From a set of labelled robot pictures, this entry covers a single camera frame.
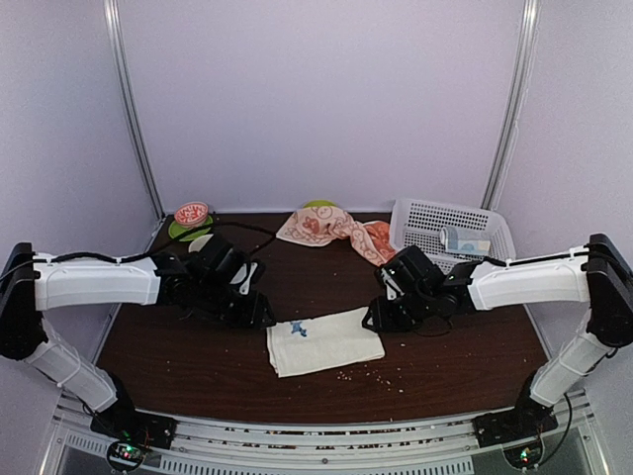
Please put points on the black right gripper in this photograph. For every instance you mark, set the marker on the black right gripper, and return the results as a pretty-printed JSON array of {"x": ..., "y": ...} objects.
[{"x": 381, "y": 321}]

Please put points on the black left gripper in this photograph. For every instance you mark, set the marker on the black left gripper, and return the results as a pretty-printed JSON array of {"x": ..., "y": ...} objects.
[{"x": 253, "y": 314}]

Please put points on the white towel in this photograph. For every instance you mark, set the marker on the white towel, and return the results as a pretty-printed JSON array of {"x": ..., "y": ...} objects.
[{"x": 308, "y": 346}]

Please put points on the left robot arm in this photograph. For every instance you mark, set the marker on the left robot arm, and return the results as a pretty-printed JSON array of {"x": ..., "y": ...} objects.
[{"x": 213, "y": 277}]

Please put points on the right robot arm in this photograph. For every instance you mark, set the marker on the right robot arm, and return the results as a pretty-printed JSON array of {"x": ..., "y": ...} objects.
[{"x": 596, "y": 274}]

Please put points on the white ceramic mug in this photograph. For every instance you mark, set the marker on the white ceramic mug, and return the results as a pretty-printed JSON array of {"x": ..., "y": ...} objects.
[{"x": 199, "y": 242}]

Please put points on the rolled grey blue towel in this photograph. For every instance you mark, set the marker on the rolled grey blue towel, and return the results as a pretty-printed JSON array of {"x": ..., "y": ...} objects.
[{"x": 465, "y": 241}]

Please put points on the white plastic basket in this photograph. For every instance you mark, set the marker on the white plastic basket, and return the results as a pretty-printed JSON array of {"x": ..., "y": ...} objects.
[{"x": 418, "y": 222}]

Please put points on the orange patterned towel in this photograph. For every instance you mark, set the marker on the orange patterned towel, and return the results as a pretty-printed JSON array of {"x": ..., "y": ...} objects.
[{"x": 320, "y": 226}]

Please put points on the green saucer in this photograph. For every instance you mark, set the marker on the green saucer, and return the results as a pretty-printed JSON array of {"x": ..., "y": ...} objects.
[{"x": 178, "y": 232}]

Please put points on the red patterned bowl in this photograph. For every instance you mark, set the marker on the red patterned bowl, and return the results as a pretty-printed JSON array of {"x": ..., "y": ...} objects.
[{"x": 191, "y": 215}]

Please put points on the green bowl behind towel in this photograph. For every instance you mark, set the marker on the green bowl behind towel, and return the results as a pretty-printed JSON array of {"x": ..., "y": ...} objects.
[{"x": 319, "y": 203}]

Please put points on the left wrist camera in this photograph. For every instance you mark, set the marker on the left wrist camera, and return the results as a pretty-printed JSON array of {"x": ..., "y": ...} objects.
[{"x": 245, "y": 276}]

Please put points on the right aluminium frame post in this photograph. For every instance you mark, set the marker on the right aluminium frame post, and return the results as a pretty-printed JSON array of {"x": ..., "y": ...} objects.
[{"x": 517, "y": 92}]

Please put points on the aluminium frame post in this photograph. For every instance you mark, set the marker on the aluminium frame post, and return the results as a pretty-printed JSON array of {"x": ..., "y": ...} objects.
[
  {"x": 517, "y": 92},
  {"x": 115, "y": 32}
]

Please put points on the left aluminium frame post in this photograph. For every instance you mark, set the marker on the left aluminium frame post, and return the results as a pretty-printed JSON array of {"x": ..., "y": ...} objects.
[{"x": 115, "y": 32}]

